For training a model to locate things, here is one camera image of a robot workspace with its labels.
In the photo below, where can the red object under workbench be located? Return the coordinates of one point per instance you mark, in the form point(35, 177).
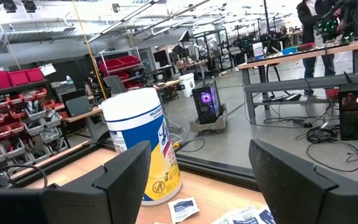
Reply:
point(332, 93)

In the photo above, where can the white blue yellow wipes canister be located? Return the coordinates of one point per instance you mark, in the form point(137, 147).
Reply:
point(135, 124)

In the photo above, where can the black computer tower round light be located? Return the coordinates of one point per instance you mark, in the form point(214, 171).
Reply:
point(357, 121)

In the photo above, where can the shelf rack with bins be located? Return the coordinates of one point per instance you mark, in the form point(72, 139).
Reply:
point(17, 124)

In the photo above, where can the wooden top grey workbench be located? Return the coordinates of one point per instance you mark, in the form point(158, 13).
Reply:
point(291, 56)

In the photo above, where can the person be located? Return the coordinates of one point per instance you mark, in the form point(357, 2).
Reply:
point(309, 18)

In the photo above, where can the black laptop on desk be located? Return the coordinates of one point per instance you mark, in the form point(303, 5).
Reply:
point(78, 105)

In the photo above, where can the black computer tower purple fan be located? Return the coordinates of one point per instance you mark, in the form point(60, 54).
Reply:
point(207, 105)

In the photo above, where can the small white blue canister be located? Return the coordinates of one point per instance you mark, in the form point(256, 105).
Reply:
point(258, 51)

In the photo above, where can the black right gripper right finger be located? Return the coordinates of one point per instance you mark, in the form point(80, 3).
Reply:
point(306, 199)

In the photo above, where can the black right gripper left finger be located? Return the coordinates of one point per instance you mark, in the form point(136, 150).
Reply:
point(73, 205)

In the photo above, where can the red storage bin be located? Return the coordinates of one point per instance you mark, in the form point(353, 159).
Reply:
point(0, 79)
point(18, 77)
point(35, 74)

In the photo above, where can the grey office chair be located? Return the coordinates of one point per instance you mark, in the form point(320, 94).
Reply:
point(115, 84)

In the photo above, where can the grey wheeled dolly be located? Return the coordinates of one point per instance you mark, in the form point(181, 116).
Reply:
point(210, 127)

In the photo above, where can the white bucket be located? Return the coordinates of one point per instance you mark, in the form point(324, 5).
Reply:
point(187, 85)

